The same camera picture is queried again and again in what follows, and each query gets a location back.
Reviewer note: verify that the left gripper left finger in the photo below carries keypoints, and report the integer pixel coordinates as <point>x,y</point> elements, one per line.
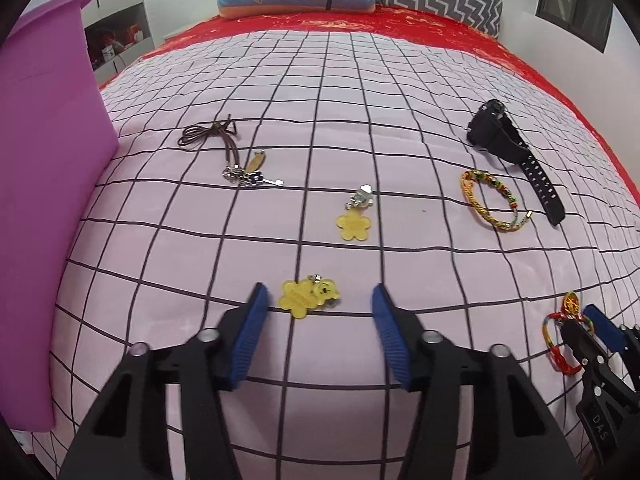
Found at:
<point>124,434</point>

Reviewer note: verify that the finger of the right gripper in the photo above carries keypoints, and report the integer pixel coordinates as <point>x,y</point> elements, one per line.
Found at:
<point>621,339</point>
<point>584,346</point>

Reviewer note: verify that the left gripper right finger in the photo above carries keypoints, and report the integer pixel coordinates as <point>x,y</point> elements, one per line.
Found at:
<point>513,434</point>

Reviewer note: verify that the black digital wristwatch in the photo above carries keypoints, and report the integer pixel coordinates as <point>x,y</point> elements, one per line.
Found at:
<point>492,130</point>

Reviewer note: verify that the pink grid bed cover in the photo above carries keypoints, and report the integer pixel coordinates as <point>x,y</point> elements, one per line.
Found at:
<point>476,198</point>

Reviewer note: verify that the purple plastic bin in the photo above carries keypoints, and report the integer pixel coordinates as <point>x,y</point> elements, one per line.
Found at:
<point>56,139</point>

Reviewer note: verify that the red patterned bed sheet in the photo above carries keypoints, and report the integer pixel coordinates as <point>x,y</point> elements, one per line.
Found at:
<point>450,35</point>

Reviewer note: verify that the dark window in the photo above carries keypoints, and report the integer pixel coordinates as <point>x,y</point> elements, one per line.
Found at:
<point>589,20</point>

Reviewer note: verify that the white wardrobe with niche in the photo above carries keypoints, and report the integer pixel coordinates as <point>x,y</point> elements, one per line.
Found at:
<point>117,33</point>

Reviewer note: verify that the yellow bear charm keychain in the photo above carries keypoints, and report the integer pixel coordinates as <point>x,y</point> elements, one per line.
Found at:
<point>311,293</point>

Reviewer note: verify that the yellow flower charm keychain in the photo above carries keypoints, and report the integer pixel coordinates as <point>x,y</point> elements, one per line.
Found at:
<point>353,223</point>

